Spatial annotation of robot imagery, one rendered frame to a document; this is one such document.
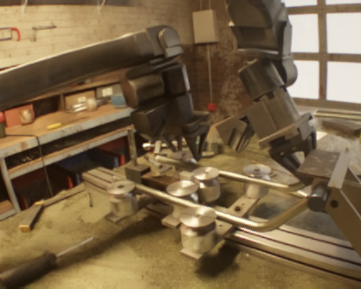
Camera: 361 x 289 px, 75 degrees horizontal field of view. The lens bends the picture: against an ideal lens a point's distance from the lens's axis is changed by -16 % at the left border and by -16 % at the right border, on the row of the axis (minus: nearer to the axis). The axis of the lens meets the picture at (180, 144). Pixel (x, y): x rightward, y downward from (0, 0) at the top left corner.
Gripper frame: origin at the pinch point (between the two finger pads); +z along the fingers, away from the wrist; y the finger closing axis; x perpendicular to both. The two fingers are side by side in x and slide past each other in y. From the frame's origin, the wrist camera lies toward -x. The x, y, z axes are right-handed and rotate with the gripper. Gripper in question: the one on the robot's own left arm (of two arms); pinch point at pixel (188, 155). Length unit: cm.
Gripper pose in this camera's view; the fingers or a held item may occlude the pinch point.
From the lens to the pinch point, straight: 60.1
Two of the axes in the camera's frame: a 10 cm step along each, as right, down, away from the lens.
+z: 1.9, 8.8, 4.4
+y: 7.7, 1.4, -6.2
